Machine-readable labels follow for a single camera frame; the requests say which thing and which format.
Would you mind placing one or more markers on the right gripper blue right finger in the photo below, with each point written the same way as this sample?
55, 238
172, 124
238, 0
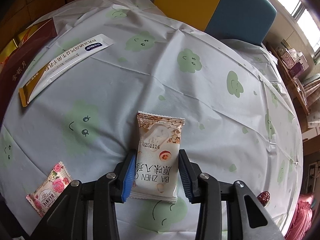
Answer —
189, 173

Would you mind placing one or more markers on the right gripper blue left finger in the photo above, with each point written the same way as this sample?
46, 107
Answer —
129, 169

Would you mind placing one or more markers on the white Ba Zhen cake packet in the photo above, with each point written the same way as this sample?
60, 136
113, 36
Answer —
157, 157

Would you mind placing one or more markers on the pink rose snack packet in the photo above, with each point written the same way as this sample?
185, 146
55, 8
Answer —
46, 194

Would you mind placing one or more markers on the long white gold sachet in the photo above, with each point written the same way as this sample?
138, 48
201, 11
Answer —
59, 65

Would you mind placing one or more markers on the pale cloud-print tablecloth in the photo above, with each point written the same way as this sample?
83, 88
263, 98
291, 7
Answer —
240, 122

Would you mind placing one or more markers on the dark red jujube date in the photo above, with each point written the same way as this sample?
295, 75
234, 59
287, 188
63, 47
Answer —
264, 198

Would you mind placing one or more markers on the pink garment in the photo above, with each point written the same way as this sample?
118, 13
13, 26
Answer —
302, 218

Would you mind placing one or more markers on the wooden side table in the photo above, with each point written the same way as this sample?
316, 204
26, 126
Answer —
293, 84

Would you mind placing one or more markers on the purple small box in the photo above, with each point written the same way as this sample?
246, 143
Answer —
297, 69

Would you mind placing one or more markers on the tissue box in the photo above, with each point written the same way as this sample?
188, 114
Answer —
289, 55

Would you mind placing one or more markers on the red gift box gold interior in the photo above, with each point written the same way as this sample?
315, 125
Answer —
16, 63

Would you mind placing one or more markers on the grey yellow blue chair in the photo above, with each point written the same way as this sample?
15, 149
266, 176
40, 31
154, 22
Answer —
245, 20

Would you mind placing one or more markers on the window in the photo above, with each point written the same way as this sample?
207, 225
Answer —
306, 22

